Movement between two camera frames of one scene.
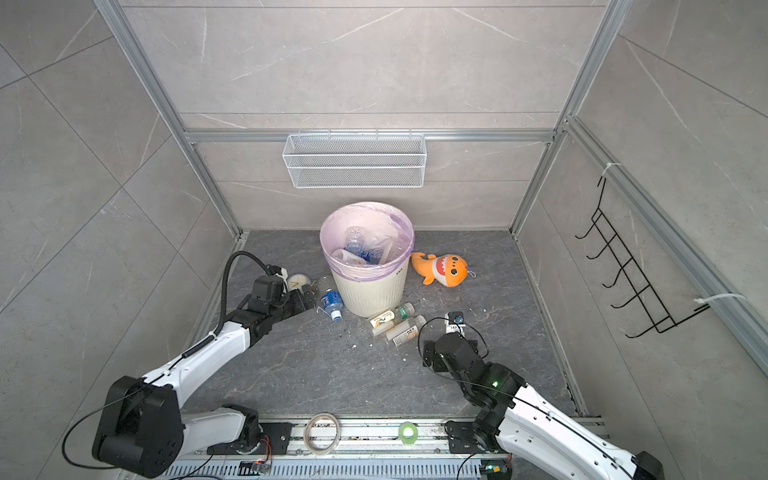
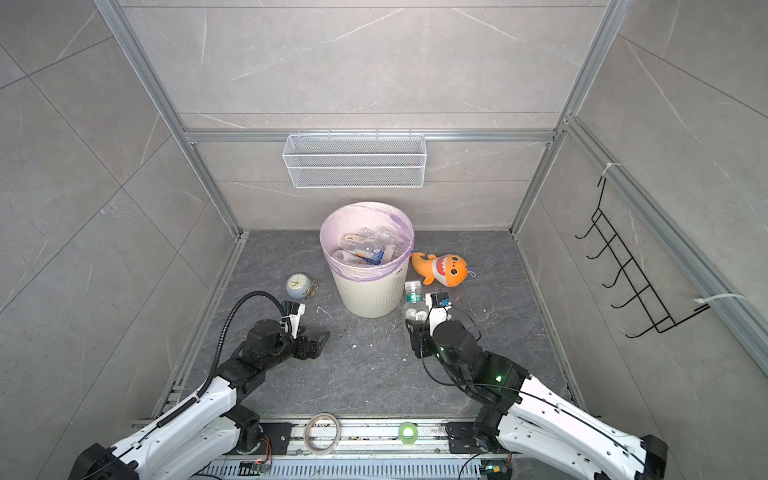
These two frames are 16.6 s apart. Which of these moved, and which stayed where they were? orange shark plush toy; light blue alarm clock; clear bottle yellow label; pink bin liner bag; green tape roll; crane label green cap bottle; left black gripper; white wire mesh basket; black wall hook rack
Moved: clear bottle yellow label; crane label green cap bottle; left black gripper
Stayed: light blue alarm clock; orange shark plush toy; green tape roll; black wall hook rack; white wire mesh basket; pink bin liner bag
